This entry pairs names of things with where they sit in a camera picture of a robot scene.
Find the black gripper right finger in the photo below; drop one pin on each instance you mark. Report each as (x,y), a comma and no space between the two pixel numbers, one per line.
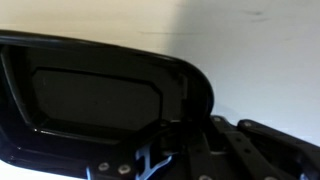
(253,150)

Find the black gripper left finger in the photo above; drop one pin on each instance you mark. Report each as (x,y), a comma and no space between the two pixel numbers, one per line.
(160,156)

